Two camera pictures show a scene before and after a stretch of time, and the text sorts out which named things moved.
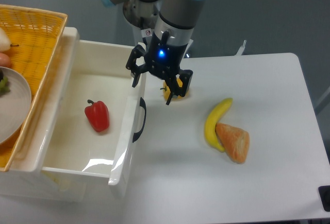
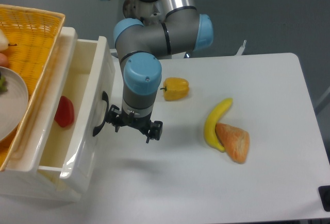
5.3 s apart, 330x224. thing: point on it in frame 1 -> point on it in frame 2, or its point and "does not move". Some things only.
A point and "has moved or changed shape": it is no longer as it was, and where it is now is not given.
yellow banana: x=211 y=119 does not move
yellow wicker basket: x=35 y=35 does not move
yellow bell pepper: x=167 y=91 does not move
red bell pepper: x=97 y=114 -> x=65 y=113
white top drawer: x=91 y=130 has moved or changed shape
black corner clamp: x=324 y=193 does not move
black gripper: x=164 y=58 -> x=142 y=123
